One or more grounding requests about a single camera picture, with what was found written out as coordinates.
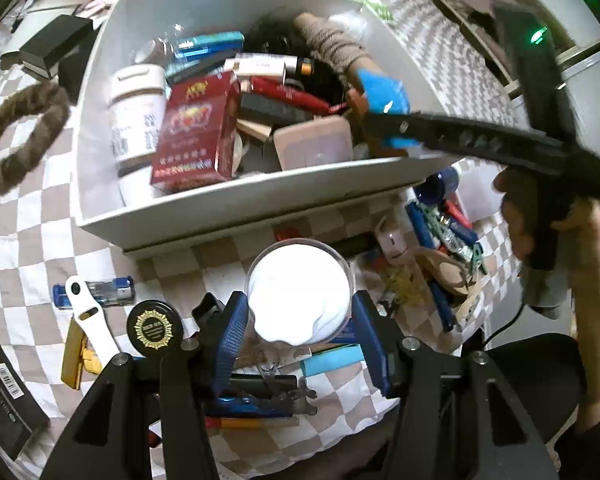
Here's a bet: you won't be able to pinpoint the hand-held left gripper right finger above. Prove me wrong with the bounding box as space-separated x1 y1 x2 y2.
350 290 561 480

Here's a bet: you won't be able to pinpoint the black gloves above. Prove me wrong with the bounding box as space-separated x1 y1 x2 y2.
57 50 98 106

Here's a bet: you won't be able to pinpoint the person's right forearm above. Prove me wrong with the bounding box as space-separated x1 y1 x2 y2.
567 230 600 441

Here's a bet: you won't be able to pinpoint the clear plastic box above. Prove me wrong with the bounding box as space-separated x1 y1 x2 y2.
455 160 507 224

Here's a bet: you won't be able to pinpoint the rope wrapped cardboard tube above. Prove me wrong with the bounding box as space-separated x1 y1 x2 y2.
294 12 381 92

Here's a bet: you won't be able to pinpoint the black cable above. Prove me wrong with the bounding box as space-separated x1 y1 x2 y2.
480 300 527 352

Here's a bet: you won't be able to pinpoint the white small device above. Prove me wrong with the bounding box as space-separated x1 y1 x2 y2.
375 217 412 264

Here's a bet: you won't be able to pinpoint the blue pen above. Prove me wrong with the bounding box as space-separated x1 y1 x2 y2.
405 202 439 252

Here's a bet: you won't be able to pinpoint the white pill bottle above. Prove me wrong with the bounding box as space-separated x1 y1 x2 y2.
109 64 167 167

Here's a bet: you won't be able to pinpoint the black gift box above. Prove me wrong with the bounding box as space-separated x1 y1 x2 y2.
19 15 95 80

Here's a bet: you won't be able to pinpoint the white cardboard box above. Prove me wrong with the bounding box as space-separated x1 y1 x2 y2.
70 0 462 261

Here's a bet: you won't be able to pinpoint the clear cup of white cotton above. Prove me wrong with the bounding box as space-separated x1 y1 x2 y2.
245 241 355 347

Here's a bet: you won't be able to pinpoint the blue capped bottle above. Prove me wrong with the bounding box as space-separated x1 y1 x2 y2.
414 172 461 207

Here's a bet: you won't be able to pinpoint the wooden wardrobe shelf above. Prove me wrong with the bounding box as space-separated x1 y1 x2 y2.
430 0 537 99

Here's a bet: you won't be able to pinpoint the black gold battery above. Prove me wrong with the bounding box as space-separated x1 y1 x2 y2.
282 57 315 81

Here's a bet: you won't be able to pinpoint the red tube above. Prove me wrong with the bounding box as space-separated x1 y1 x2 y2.
250 76 332 114

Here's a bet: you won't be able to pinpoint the brown fur ring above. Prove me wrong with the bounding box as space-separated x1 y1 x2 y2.
0 82 72 196

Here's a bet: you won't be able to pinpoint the tan wooden piece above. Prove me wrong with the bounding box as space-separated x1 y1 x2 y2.
415 250 482 322

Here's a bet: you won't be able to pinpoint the pink compact case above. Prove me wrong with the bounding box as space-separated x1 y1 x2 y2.
272 115 355 172

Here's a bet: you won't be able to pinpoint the yellow small trinket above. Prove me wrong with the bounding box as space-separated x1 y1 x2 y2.
380 265 427 307

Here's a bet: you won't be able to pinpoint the person's right hand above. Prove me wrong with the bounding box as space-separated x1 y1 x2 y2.
494 167 600 261

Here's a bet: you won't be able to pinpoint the green clip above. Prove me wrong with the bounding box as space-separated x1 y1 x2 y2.
460 242 487 275

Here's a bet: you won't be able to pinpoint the gold lighter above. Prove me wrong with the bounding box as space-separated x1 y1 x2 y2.
61 320 89 390

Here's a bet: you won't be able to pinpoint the red cigarette pack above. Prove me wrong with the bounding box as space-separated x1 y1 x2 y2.
150 72 242 192

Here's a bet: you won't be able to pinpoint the black hair bundle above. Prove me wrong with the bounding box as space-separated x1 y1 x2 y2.
245 10 348 108

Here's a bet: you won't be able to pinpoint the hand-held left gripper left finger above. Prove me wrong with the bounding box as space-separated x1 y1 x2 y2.
40 291 251 480

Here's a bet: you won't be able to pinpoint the orange pen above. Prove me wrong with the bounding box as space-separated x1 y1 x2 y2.
205 416 301 432

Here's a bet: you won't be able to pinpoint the black barcode carton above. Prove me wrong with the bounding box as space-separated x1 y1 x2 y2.
0 336 51 462

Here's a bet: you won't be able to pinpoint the blue clear lighter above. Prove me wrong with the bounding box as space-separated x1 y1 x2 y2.
52 276 135 309

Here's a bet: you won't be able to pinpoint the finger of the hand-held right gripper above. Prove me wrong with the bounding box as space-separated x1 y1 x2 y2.
357 70 572 182
387 132 426 151

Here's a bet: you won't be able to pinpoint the pink rabbit comb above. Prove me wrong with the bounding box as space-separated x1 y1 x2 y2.
80 0 117 19

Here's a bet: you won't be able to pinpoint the teal blue lighter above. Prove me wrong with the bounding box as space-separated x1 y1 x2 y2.
175 31 245 59

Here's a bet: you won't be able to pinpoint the black round tin gold emblem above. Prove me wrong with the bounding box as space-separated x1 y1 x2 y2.
126 300 185 360

